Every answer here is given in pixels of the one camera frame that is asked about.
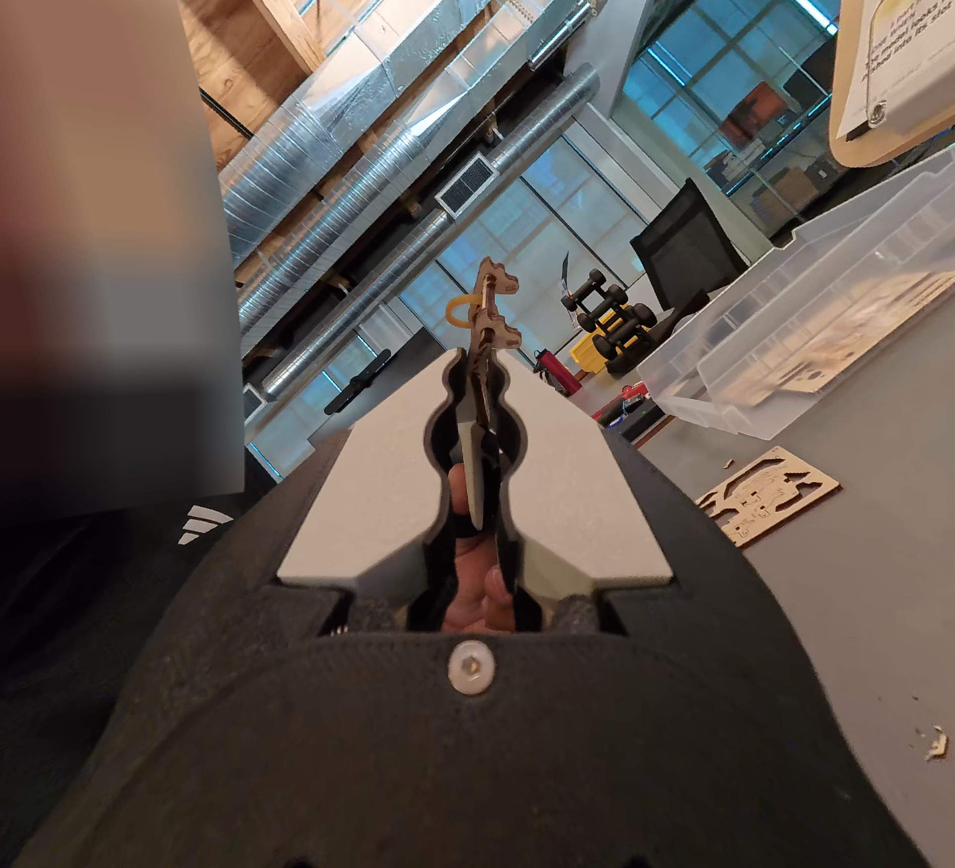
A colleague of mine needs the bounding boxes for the white vent grille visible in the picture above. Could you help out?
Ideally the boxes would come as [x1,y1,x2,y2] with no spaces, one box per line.
[436,156,497,216]

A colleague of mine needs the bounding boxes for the rectangular metal air duct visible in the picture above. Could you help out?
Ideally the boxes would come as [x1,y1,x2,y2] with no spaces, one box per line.
[216,0,624,265]

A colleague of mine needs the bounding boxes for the wooden display board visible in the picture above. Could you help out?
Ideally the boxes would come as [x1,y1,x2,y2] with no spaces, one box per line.
[828,0,955,170]

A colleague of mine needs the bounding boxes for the silver spiral air duct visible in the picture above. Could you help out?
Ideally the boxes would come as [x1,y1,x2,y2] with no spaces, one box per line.
[239,63,601,399]

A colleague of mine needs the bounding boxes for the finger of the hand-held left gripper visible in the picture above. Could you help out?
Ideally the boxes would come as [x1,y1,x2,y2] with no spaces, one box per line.
[451,421,499,533]

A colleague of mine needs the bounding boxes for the printed instruction sheet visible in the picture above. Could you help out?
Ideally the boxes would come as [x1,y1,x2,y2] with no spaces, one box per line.
[839,0,955,138]

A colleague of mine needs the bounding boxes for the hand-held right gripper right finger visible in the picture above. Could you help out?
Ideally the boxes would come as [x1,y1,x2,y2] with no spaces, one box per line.
[488,349,676,630]

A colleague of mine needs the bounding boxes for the red cylinder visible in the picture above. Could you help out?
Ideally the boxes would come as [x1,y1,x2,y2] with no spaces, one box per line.
[533,349,583,398]

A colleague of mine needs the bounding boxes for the black dumbbell rack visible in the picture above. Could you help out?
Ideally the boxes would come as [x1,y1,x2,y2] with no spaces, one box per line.
[560,270,658,377]

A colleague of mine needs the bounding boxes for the person's black jacket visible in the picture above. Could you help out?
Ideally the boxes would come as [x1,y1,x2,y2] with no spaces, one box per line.
[0,488,255,868]

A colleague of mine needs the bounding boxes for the black monitor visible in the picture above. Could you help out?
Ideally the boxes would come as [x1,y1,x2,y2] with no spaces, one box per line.
[630,178,749,313]

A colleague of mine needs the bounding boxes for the wooden model assembly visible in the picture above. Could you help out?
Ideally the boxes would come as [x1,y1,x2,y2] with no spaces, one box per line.
[446,257,523,429]

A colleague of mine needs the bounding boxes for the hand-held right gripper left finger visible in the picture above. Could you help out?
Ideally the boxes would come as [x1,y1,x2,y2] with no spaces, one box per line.
[278,349,470,630]

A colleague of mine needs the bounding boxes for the yellow plastic bin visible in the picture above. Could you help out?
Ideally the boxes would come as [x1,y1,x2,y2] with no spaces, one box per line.
[571,309,635,371]

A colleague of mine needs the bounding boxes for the laser-cut wooden sheet frame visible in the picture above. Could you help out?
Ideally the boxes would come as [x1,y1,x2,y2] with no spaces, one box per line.
[694,446,843,548]

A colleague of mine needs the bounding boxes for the clear plastic bin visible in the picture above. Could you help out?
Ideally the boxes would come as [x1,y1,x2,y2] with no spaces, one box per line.
[634,145,955,440]

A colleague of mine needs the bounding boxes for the white clip bracket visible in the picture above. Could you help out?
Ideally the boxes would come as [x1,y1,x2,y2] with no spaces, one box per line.
[869,59,955,138]

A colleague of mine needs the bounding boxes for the person's left hand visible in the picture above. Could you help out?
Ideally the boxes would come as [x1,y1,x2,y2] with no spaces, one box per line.
[442,467,517,634]

